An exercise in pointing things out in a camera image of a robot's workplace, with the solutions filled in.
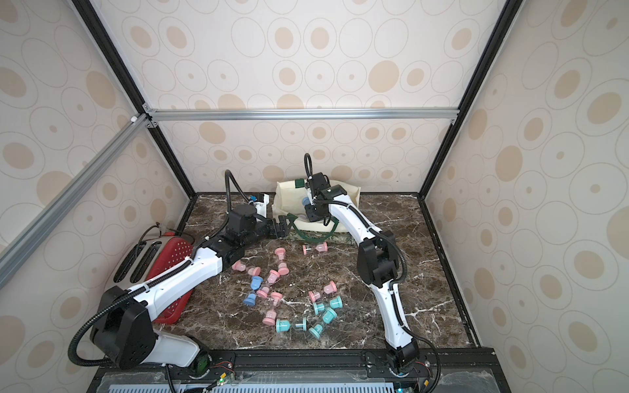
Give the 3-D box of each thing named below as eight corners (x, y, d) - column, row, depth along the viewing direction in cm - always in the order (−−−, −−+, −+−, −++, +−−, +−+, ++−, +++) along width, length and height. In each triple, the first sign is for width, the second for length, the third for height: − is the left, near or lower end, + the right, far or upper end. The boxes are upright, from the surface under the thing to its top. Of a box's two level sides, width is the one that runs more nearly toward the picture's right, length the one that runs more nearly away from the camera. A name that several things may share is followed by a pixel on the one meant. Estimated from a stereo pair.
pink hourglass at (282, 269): (279, 276, 95) (278, 273, 92) (275, 252, 102) (274, 248, 99) (290, 274, 95) (289, 270, 93) (285, 249, 102) (284, 246, 100)
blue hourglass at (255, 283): (244, 304, 88) (242, 301, 85) (254, 278, 94) (253, 274, 92) (253, 306, 87) (252, 303, 85) (263, 279, 94) (262, 276, 91)
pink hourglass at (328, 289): (312, 303, 88) (311, 300, 85) (308, 296, 90) (308, 292, 87) (336, 291, 91) (337, 287, 88) (332, 284, 93) (333, 280, 90)
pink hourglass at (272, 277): (256, 295, 89) (255, 293, 87) (272, 271, 95) (271, 268, 93) (264, 300, 88) (263, 297, 86) (280, 275, 94) (279, 272, 92)
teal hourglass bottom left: (276, 333, 82) (275, 329, 78) (277, 322, 84) (275, 319, 81) (307, 330, 82) (306, 327, 79) (306, 320, 84) (306, 316, 81)
